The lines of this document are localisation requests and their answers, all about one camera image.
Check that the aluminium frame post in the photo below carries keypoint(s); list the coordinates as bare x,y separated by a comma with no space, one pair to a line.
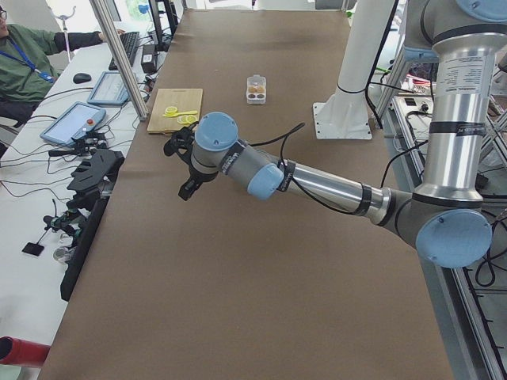
106,23

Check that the black computer mouse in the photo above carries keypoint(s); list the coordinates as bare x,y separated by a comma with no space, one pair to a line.
80,78

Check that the clear plastic egg box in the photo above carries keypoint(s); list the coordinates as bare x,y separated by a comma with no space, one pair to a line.
256,98

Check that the red cylinder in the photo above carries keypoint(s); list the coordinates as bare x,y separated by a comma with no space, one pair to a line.
23,353

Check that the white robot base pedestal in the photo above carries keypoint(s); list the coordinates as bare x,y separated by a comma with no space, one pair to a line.
344,115

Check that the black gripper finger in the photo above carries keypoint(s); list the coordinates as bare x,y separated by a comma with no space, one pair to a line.
187,189

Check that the teach pendant far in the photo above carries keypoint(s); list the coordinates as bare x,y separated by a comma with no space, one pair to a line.
109,91

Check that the black power adapter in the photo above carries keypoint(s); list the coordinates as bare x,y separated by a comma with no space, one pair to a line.
149,60

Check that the black keyboard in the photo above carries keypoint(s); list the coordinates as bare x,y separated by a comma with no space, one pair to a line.
129,42

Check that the lemon slice upper pair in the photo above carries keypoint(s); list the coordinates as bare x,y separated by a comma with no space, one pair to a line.
191,119

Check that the teach pendant near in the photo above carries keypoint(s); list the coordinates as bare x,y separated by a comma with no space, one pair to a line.
74,123

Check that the teach pendant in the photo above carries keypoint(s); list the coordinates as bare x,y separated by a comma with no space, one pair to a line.
109,91
74,123

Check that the wooden cutting board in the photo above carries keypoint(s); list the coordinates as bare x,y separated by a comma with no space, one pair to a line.
183,99

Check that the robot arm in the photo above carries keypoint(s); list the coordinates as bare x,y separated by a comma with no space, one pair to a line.
442,217

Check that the person in green jacket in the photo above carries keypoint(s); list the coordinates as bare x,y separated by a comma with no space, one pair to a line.
26,72

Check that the yellow plastic knife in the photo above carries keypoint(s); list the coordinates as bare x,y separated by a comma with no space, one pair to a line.
176,114

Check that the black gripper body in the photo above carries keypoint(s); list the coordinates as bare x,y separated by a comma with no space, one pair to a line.
196,175

